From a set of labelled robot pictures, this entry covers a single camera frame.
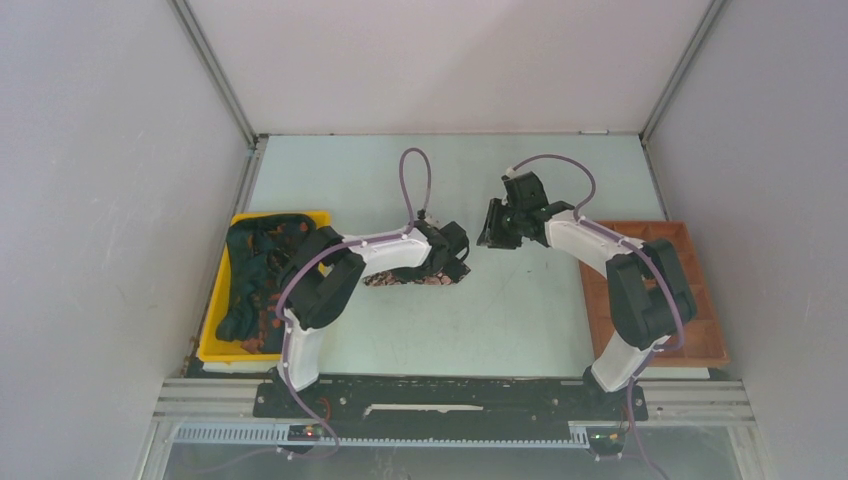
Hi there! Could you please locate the pink rose floral tie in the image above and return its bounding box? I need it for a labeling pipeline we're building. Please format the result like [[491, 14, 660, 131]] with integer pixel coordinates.
[[361, 264, 471, 287]]

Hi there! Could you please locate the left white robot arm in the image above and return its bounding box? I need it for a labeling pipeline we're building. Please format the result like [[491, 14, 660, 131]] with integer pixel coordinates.
[[274, 220, 470, 417]]

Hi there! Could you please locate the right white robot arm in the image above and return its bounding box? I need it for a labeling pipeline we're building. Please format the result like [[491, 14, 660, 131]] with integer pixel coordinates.
[[477, 198, 697, 418]]

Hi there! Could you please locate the pile of dark ties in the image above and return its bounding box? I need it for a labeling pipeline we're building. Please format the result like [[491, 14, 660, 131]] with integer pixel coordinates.
[[215, 213, 316, 354]]

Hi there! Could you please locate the brown compartment tray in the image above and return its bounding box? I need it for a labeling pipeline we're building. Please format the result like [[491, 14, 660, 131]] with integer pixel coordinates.
[[579, 221, 730, 368]]

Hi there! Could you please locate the yellow plastic bin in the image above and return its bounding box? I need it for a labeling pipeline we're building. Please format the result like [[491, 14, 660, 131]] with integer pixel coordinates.
[[197, 210, 331, 371]]

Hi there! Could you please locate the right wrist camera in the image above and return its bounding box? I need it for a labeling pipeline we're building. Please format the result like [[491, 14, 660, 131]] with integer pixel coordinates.
[[502, 172, 549, 212]]

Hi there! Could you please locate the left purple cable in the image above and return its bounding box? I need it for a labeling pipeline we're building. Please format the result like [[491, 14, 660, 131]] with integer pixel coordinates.
[[274, 147, 435, 462]]

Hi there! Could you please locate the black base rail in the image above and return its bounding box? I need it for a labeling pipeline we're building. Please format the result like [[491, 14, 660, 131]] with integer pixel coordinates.
[[253, 375, 648, 440]]

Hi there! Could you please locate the aluminium frame rail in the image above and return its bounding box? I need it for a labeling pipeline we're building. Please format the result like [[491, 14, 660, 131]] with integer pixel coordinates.
[[153, 378, 755, 427]]

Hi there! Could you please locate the white slotted cable duct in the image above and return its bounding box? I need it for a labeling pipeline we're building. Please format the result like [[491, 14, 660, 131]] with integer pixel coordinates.
[[172, 422, 589, 449]]

